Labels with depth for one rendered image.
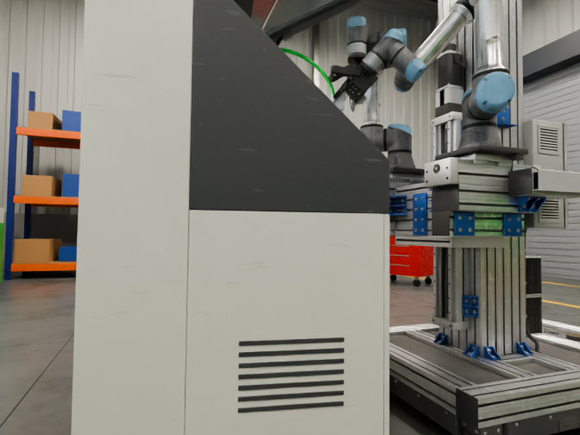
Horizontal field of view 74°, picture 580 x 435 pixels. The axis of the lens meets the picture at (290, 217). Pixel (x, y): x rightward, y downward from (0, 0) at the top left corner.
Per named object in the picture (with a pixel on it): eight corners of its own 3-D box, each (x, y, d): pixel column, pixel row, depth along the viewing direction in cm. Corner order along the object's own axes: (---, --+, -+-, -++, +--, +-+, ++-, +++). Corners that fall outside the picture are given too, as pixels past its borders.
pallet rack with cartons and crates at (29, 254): (198, 269, 714) (201, 110, 725) (203, 274, 633) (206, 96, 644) (23, 274, 622) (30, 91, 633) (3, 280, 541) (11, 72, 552)
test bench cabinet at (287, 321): (389, 487, 110) (390, 213, 113) (182, 509, 100) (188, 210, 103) (325, 387, 179) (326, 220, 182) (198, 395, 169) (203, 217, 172)
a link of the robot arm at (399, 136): (412, 148, 182) (412, 120, 183) (382, 150, 187) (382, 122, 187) (412, 153, 193) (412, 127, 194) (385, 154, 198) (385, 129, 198)
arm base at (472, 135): (479, 157, 152) (478, 132, 153) (512, 149, 138) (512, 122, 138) (448, 154, 147) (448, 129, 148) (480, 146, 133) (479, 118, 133)
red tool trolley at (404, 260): (375, 282, 562) (375, 223, 566) (391, 280, 594) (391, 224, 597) (419, 287, 512) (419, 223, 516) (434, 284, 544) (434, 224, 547)
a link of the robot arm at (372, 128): (386, 149, 186) (386, 39, 187) (355, 151, 191) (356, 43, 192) (388, 154, 198) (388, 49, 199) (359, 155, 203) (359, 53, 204)
